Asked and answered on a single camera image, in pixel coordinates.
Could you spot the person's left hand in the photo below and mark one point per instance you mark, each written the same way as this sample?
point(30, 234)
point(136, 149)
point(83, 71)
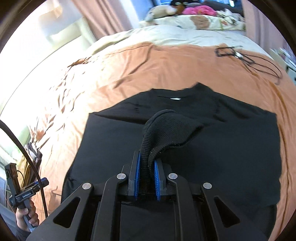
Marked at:
point(31, 213)

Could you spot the cream bed sheet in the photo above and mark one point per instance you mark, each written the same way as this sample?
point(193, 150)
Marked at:
point(165, 35)

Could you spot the right pink curtain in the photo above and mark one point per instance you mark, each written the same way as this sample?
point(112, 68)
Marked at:
point(260, 29)

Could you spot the orange-brown duvet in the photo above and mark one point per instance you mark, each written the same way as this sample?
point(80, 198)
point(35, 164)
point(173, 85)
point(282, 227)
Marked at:
point(103, 80)

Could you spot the beige plush toy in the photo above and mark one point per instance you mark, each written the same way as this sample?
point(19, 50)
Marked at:
point(160, 12)

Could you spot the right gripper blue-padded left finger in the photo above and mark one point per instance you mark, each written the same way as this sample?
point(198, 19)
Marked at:
point(133, 177)

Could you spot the cream bear-print pillow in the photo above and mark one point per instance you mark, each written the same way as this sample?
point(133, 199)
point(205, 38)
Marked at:
point(198, 22)

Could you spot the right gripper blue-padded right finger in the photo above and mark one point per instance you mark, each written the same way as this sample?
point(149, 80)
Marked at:
point(159, 180)

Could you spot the black knit sweater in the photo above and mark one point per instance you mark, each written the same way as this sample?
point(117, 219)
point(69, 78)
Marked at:
point(203, 135)

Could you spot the pink plush toy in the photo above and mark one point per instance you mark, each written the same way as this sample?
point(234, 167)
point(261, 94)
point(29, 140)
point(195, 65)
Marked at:
point(200, 10)

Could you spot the cream padded headboard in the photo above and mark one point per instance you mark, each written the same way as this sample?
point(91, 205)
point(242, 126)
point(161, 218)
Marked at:
point(60, 36)

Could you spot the pink curtain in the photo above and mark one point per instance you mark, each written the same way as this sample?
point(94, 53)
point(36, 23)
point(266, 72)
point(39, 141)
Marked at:
point(104, 17)
point(260, 29)

